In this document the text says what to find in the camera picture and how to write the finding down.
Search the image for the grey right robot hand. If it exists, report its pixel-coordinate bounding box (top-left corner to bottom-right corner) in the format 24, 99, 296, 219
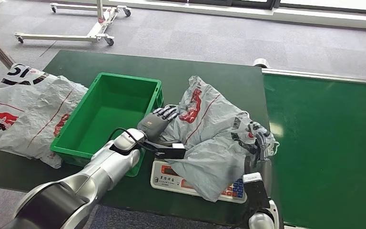
244, 132, 274, 198

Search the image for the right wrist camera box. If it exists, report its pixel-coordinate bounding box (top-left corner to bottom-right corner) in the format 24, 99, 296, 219
243, 172, 270, 209

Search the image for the silver conveyor side rail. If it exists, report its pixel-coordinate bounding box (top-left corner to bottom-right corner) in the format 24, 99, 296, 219
262, 68, 366, 86

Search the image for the white black-printed courier bag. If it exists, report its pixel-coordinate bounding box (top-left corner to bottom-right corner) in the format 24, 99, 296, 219
0, 63, 89, 170

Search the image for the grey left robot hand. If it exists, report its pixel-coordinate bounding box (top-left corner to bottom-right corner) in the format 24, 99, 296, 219
137, 105, 180, 141

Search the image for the white wheeled stand frame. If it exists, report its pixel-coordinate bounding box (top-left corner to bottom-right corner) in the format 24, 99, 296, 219
14, 0, 132, 46

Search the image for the white electronic weighing scale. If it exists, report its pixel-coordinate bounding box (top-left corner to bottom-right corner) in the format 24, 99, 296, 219
150, 104, 248, 205

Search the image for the dark green table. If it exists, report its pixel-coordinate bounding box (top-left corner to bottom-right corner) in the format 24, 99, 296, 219
0, 50, 285, 229

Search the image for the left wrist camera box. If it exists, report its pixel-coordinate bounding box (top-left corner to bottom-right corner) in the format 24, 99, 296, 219
145, 140, 187, 160

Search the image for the grey red-printed courier bag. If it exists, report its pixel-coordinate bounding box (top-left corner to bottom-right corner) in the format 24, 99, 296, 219
157, 75, 280, 203

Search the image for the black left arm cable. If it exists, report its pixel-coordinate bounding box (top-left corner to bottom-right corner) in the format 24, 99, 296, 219
107, 127, 158, 153

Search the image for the green plastic crate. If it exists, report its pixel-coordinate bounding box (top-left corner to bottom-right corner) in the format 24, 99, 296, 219
50, 73, 164, 177

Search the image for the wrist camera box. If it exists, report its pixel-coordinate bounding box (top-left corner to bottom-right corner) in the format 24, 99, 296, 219
145, 140, 187, 160
243, 172, 270, 209

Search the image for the white window ledge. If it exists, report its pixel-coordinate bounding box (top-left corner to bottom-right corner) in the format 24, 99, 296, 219
53, 0, 366, 31

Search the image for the green conveyor belt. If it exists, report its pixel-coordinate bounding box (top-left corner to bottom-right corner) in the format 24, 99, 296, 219
263, 74, 366, 229

